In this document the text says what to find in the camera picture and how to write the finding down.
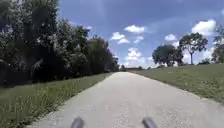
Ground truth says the distant row of trees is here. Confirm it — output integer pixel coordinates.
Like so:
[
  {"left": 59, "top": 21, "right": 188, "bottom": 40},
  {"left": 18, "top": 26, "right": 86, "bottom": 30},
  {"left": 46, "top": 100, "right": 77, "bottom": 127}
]
[{"left": 118, "top": 64, "right": 154, "bottom": 71}]

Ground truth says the pale concrete path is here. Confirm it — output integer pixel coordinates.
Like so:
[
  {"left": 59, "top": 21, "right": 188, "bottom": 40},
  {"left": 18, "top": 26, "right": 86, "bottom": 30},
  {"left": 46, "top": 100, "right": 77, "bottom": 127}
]
[{"left": 25, "top": 71, "right": 224, "bottom": 128}]

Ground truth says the broad dark tree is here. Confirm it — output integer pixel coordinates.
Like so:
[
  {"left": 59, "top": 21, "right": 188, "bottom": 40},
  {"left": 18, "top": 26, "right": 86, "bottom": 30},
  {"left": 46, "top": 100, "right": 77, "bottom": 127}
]
[{"left": 151, "top": 44, "right": 185, "bottom": 68}]

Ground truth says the dense wood of trees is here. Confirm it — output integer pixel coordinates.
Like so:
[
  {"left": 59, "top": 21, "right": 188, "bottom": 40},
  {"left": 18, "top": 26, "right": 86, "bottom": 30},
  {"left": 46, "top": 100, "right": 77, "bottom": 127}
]
[{"left": 0, "top": 0, "right": 120, "bottom": 89}]

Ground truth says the mown grass field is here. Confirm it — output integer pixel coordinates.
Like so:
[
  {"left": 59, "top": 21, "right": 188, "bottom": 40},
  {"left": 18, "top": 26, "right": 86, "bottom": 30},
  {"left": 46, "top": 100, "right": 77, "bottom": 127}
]
[{"left": 127, "top": 62, "right": 224, "bottom": 105}]

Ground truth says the grass verge with weeds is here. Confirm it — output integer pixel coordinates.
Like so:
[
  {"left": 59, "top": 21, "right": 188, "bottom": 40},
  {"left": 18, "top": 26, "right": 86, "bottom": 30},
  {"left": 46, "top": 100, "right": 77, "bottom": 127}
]
[{"left": 0, "top": 72, "right": 115, "bottom": 128}]

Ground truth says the tall tree with spreading crown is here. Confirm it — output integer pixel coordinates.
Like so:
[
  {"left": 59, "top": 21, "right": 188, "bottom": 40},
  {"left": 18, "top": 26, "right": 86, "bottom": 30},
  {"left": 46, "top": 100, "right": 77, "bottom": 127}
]
[{"left": 178, "top": 32, "right": 209, "bottom": 66}]

